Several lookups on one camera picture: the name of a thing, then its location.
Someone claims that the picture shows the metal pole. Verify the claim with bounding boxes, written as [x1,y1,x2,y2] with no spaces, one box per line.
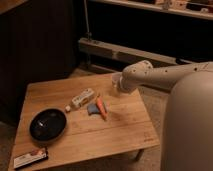
[83,0,92,41]

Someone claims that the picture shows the grey baseboard rail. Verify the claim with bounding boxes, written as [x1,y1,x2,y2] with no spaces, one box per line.
[78,37,176,66]

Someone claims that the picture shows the black white snack box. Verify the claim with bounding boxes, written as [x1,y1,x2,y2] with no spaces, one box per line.
[13,148,48,169]

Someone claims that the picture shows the black ceramic bowl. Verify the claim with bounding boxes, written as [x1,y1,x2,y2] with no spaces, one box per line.
[29,108,67,142]

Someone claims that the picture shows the wooden table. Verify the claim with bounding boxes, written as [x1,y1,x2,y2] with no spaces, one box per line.
[11,74,159,171]

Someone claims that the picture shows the blue grey sponge piece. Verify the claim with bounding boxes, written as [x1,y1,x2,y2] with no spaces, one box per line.
[87,103,107,115]

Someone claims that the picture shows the white wall shelf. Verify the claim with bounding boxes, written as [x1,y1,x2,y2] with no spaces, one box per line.
[90,0,213,21]

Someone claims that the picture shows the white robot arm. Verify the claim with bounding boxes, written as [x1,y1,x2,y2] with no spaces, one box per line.
[112,60,213,171]

